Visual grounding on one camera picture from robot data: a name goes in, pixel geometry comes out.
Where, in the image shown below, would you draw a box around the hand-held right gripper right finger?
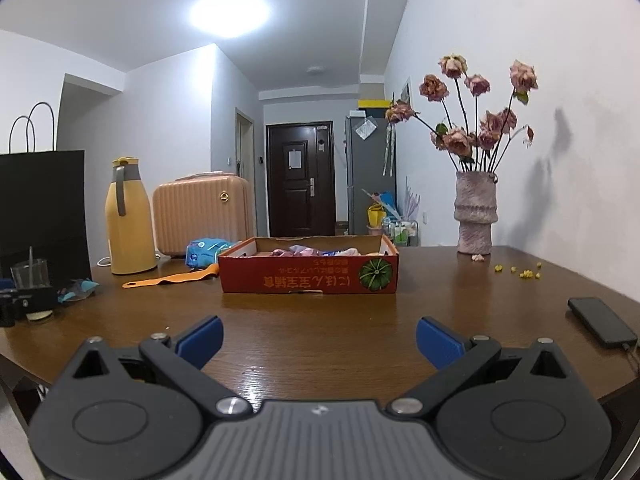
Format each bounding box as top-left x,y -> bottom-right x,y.
384,316 -> 586,418

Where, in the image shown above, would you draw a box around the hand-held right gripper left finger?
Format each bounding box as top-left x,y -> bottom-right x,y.
57,316 -> 253,418

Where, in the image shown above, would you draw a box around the red cardboard box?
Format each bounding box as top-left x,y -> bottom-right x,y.
218,235 -> 400,295

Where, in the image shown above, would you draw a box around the blue printed bag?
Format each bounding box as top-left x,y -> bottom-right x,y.
186,238 -> 236,267

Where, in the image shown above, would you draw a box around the scattered yellow petal bits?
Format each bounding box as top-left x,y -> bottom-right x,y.
492,261 -> 543,279

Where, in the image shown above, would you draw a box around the peach ribbed suitcase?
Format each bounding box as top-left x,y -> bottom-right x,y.
152,174 -> 253,259

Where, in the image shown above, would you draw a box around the teal wrapper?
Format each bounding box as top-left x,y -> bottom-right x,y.
57,278 -> 100,305

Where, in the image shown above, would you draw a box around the pink ceramic vase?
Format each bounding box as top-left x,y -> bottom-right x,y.
453,171 -> 499,255

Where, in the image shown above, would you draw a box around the yellow thermos jug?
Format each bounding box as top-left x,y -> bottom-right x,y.
105,157 -> 159,276

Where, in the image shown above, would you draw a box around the lilac wrapping paper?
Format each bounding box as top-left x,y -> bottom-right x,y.
400,180 -> 423,221

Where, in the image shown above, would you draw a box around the black smartphone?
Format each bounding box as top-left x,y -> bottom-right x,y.
567,297 -> 639,350

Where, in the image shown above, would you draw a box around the dark brown entrance door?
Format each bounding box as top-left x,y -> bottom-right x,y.
265,121 -> 336,238

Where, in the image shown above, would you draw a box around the black device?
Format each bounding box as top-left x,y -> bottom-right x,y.
0,285 -> 58,328

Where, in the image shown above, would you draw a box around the grey refrigerator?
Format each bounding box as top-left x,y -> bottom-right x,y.
345,114 -> 398,236

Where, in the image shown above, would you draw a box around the clear drinking glass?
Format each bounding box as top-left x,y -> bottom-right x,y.
10,246 -> 51,291

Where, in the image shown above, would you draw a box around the hanging folded umbrella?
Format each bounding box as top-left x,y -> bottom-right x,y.
382,119 -> 396,177

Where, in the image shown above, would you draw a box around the light interior door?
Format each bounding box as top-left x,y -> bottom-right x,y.
235,107 -> 256,181

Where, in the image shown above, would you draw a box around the dried pink roses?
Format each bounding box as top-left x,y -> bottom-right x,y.
385,53 -> 540,173

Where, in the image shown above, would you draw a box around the black paper bag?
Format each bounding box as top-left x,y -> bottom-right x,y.
0,102 -> 93,286

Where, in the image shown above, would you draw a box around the round ceiling light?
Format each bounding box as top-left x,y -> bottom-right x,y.
189,0 -> 271,38

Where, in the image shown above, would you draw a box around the orange silicone strap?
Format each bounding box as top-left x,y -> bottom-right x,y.
122,263 -> 221,289

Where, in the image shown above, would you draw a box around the wire rack with bottles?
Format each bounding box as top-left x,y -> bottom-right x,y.
382,215 -> 418,247

